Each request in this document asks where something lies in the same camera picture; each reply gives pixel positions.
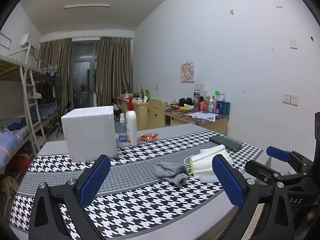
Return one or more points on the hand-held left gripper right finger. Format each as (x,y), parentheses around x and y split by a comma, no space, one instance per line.
(227,182)

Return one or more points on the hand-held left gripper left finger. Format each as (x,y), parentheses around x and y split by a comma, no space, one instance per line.
(95,180)

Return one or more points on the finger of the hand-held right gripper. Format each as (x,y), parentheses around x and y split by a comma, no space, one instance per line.
(262,172)
(277,153)

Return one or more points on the light blue face mask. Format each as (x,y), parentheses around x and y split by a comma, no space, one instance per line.
(207,158)

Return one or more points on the yellow foam net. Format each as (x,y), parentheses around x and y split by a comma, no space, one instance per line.
(190,165)

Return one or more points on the white foam box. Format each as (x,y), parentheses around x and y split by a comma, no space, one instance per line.
(87,135)

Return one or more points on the grey sock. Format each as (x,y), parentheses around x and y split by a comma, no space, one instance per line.
(172,171)

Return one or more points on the dark smartphone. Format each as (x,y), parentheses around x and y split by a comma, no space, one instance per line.
(225,142)

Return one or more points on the houndstooth table cloth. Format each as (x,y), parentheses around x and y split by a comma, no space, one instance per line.
(140,205)

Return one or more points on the clear blue spray bottle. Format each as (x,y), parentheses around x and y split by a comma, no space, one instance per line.
(121,132)

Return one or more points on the wooden desk patterned top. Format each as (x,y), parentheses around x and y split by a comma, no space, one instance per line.
(200,125)

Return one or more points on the white lotion pump bottle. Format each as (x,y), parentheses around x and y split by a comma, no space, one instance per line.
(131,127)

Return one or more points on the orange snack packet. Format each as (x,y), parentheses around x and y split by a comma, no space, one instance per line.
(148,137)

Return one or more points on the teal bottle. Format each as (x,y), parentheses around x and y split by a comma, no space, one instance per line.
(225,108)

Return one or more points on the white papers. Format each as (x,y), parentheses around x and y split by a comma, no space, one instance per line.
(202,116)

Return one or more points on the red cloth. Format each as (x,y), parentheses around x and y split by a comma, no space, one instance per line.
(20,163)

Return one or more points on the light wooden desk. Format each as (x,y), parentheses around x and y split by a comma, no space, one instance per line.
(140,115)

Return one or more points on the dark thermos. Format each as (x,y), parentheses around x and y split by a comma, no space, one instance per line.
(196,101)

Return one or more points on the wooden smiley chair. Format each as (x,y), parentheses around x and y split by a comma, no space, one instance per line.
(156,115)

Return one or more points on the black headphones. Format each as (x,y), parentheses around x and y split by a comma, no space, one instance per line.
(185,102)

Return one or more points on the blue patterned quilt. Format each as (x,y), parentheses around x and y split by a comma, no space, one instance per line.
(12,140)

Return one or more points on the white bed ladder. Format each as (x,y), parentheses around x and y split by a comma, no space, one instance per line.
(31,110)

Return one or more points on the green bag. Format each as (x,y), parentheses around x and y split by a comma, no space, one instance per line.
(147,94)

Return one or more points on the glass balcony door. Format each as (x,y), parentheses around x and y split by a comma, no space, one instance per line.
(83,75)

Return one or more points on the brown curtain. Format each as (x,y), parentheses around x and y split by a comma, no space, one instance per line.
(113,72)
(56,67)

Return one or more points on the hanging dark clothes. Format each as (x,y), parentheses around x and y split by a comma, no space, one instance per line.
(52,76)

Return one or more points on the white metal bunk bed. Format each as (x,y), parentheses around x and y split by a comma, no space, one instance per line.
(12,67)

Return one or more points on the white air conditioner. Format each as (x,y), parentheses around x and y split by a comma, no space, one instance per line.
(25,40)

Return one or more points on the ceiling light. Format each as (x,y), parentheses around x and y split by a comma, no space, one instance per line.
(86,6)

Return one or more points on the white wall switch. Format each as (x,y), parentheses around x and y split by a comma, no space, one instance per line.
(293,43)

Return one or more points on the cartoon wall poster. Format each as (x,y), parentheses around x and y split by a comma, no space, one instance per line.
(187,71)

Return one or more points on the white wall plate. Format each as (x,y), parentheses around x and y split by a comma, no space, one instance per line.
(278,3)

